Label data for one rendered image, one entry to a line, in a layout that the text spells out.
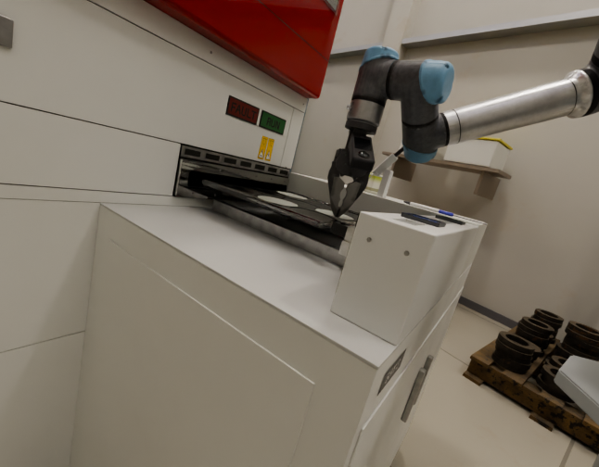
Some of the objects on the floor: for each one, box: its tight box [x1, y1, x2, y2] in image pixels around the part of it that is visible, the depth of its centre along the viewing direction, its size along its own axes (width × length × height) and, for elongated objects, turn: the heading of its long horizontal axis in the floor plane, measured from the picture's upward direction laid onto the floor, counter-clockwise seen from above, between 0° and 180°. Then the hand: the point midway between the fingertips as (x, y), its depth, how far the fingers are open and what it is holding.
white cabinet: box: [70, 205, 472, 467], centre depth 96 cm, size 64×96×82 cm, turn 96°
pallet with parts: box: [463, 309, 599, 452], centre depth 206 cm, size 87×132×45 cm, turn 81°
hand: (337, 211), depth 72 cm, fingers closed
